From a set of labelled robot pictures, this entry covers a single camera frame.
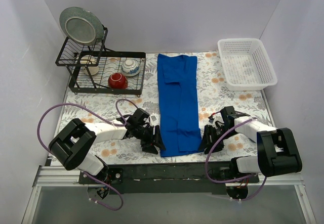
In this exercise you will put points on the white blue patterned bowl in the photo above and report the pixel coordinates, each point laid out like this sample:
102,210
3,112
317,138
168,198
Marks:
130,67

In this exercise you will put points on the red bowl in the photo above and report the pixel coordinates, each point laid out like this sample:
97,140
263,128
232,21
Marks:
117,81

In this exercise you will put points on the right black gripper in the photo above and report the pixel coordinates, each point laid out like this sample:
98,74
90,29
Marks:
212,137

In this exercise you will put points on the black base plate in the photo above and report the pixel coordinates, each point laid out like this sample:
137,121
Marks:
160,178

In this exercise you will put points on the blue printed t shirt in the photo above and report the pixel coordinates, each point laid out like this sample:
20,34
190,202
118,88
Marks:
178,104

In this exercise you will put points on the grey green plate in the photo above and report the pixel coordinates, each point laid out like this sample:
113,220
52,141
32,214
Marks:
82,26

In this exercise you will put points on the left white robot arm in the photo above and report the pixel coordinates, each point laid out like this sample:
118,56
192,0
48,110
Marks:
72,144

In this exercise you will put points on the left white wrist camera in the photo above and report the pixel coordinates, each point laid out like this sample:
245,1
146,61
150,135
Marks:
149,121

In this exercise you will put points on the floral table mat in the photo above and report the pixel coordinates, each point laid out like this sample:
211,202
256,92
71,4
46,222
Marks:
212,93

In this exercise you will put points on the black wire dish rack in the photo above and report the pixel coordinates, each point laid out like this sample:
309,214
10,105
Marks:
109,62

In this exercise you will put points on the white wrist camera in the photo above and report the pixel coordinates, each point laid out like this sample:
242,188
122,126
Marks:
149,121
215,118

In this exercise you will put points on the aluminium frame rail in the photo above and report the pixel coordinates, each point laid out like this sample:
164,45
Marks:
58,176

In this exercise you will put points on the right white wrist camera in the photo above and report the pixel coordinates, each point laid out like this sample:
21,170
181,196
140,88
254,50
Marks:
215,118

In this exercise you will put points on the cream mug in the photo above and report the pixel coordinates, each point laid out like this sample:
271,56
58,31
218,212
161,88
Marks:
91,67

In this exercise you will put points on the white plastic basket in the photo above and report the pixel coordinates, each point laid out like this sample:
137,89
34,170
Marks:
246,64

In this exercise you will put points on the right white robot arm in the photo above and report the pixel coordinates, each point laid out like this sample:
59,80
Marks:
277,152

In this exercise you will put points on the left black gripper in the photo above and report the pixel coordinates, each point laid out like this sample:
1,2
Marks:
150,138

